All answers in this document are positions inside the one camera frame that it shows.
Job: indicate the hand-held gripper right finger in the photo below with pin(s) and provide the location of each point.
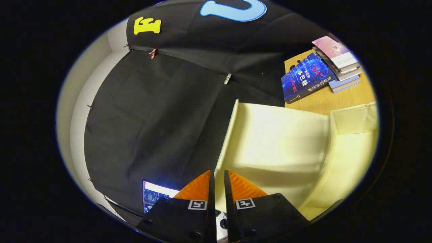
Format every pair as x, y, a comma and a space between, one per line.
229, 209

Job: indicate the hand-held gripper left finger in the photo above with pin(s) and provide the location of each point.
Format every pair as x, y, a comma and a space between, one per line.
211, 209

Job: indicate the beige fabric storage box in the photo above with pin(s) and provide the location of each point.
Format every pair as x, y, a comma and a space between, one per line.
280, 141

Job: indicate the lit computer monitor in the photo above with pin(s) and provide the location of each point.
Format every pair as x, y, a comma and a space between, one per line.
153, 197

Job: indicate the silver clip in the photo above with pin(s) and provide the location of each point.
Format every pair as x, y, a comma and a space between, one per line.
227, 78

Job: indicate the dark blue book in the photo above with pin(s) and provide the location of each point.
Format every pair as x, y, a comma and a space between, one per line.
305, 79

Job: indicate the pink clip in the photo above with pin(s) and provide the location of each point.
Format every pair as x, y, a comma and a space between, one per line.
153, 53

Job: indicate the pale blue book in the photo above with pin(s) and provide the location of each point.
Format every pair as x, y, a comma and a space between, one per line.
344, 84

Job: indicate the grey cover book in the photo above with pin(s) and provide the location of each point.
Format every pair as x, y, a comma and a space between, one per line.
349, 73

